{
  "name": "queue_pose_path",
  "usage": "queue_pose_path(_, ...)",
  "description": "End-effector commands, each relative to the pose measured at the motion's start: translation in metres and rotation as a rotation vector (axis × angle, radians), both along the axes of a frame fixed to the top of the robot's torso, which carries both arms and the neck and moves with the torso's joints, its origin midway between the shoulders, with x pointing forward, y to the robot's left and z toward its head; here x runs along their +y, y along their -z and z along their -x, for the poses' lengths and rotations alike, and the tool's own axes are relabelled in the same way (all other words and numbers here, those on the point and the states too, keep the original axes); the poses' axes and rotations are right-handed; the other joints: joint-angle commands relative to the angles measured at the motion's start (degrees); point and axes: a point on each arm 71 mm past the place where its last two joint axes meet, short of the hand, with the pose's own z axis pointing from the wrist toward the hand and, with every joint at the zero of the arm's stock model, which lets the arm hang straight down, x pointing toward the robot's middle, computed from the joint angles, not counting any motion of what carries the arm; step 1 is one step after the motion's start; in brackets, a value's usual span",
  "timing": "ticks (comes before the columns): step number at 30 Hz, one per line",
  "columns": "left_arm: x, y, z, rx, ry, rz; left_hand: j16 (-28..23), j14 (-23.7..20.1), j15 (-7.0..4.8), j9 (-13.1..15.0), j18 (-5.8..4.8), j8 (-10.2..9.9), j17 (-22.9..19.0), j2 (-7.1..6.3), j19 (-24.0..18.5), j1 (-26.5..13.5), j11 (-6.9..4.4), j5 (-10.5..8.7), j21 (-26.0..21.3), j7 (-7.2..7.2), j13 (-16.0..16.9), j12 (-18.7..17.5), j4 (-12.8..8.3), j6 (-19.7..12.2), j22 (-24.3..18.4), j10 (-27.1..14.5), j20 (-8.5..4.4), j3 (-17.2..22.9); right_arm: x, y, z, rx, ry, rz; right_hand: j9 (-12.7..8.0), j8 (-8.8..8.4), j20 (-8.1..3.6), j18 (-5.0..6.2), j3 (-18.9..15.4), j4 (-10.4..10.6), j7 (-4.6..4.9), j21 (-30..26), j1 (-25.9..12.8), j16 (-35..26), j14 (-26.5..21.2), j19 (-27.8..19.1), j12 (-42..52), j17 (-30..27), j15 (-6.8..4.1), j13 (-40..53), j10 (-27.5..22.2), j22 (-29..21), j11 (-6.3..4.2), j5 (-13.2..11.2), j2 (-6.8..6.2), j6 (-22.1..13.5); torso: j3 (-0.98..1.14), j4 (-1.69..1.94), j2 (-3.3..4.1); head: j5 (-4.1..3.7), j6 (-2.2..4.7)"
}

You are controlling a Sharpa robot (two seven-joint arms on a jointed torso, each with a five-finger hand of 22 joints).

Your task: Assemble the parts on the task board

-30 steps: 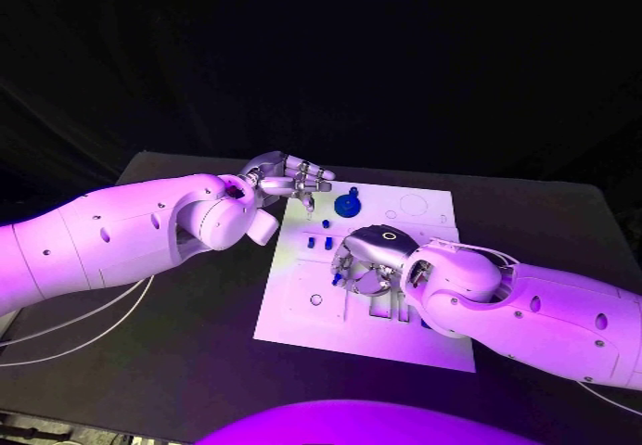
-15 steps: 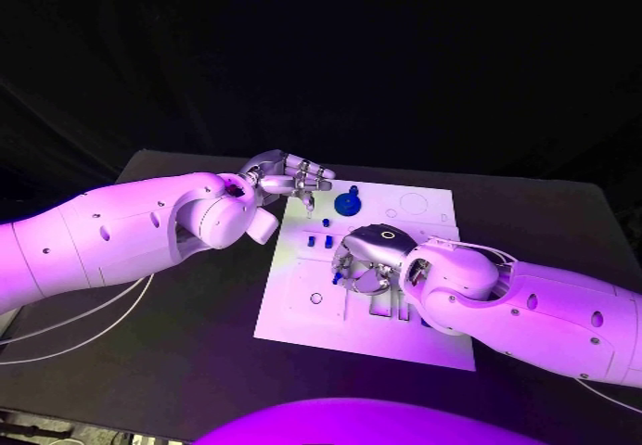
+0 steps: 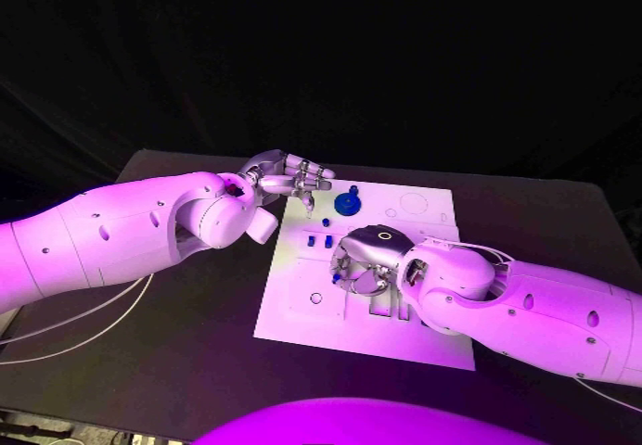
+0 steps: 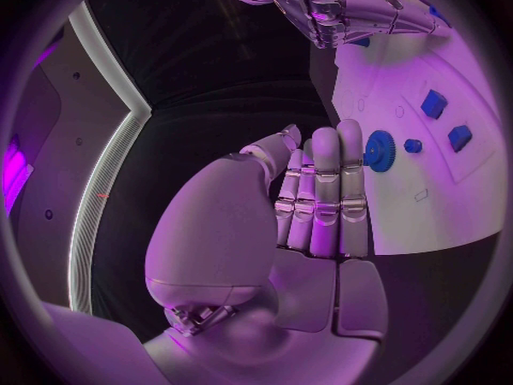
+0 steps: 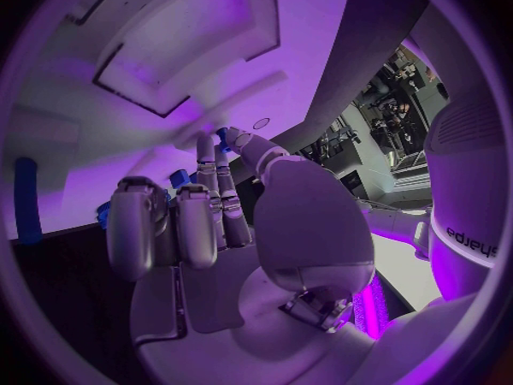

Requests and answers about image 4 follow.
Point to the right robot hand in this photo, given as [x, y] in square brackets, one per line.
[360, 9]

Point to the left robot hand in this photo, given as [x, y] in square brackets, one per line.
[224, 231]

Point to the white task board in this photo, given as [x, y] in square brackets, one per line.
[420, 199]

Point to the blue block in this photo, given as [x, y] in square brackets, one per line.
[434, 103]
[362, 42]
[459, 138]

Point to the blue gear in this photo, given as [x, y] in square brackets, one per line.
[380, 150]

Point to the small blue peg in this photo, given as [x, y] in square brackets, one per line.
[412, 146]

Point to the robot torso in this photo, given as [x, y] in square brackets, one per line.
[92, 128]

